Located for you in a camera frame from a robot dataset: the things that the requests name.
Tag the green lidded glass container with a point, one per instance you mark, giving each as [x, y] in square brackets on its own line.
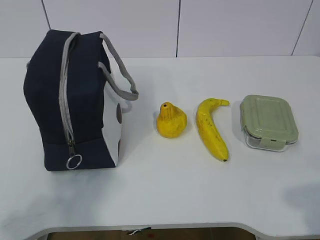
[267, 123]

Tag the yellow banana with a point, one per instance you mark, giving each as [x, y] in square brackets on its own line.
[207, 129]

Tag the navy blue lunch bag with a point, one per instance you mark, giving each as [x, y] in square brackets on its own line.
[74, 85]

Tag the yellow pear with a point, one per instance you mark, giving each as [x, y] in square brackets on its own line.
[171, 121]

